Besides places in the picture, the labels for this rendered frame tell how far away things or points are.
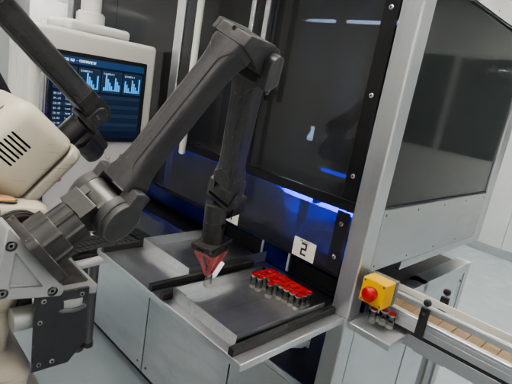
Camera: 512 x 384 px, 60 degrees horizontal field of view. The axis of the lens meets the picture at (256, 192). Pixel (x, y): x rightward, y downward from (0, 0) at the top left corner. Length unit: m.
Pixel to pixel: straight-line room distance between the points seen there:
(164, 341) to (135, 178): 1.39
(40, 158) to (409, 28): 0.88
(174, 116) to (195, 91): 0.05
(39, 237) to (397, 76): 0.88
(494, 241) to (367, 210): 4.78
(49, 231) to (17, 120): 0.20
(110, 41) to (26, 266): 1.14
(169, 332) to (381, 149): 1.24
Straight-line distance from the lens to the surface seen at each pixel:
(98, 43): 1.72
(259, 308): 1.27
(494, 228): 5.92
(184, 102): 0.74
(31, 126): 0.83
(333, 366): 1.40
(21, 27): 1.07
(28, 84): 1.62
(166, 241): 1.60
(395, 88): 1.19
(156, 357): 2.15
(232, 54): 0.75
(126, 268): 1.40
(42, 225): 0.73
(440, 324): 1.36
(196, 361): 1.89
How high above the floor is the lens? 1.48
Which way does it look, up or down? 14 degrees down
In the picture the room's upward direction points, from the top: 10 degrees clockwise
